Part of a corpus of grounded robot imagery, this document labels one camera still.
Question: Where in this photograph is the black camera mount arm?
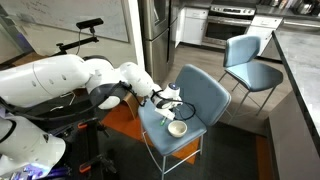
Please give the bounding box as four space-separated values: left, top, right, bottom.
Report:
49 29 100 58

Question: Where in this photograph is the black robot stand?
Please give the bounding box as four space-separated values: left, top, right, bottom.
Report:
0 89 118 180

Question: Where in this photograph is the stainless steel oven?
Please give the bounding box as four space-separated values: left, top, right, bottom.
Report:
201 3 258 47

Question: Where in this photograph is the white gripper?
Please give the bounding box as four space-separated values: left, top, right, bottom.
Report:
155 105 177 123

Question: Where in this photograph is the white drawer cabinet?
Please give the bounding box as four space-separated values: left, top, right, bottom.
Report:
246 14 284 62

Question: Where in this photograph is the wall whiteboard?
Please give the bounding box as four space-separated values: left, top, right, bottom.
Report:
0 0 130 44

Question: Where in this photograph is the white cabinet door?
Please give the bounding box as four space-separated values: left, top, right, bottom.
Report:
175 7 210 47

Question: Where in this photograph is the white bowl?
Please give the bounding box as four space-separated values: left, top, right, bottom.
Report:
167 120 188 139

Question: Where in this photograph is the blue padded chair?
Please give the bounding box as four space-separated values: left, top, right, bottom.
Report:
218 34 284 125
137 63 232 180

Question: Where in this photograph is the orange and black clamp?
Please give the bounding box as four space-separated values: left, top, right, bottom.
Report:
78 153 118 175
76 117 110 138

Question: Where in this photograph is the grey island counter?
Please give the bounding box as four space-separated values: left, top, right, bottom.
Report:
266 29 320 180

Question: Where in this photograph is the steel kettle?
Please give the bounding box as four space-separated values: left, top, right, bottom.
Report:
296 0 316 16

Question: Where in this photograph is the stainless steel fridge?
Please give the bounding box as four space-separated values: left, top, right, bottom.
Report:
137 0 183 86

